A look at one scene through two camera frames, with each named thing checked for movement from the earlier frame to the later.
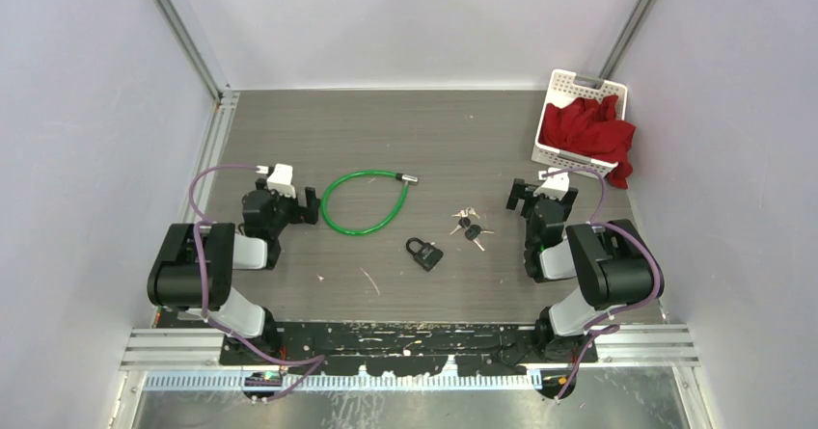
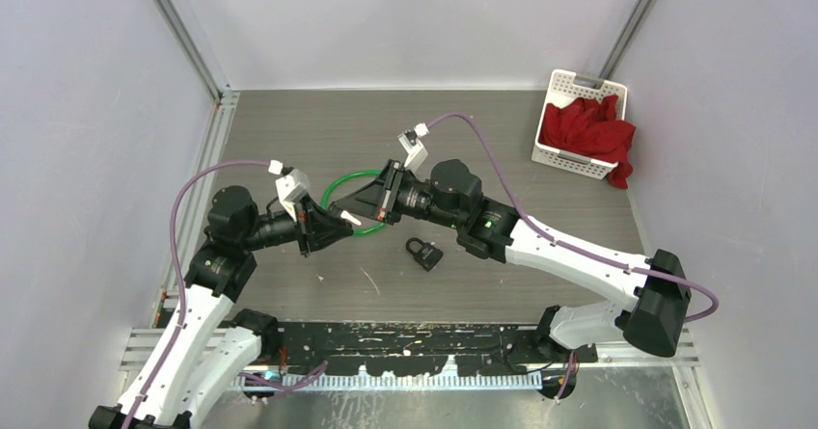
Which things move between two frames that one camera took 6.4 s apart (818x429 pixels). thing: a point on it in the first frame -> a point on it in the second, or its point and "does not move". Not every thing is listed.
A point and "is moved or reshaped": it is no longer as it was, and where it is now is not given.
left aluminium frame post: [184, 34] does not move
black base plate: [495, 349] does not move
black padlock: [428, 255] does not move
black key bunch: [473, 231] is moved or reshaped
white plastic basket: [558, 88] does not move
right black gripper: [524, 191] -> [378, 201]
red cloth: [590, 129] does not move
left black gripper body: [286, 208] -> [303, 226]
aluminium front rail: [190, 359] does not move
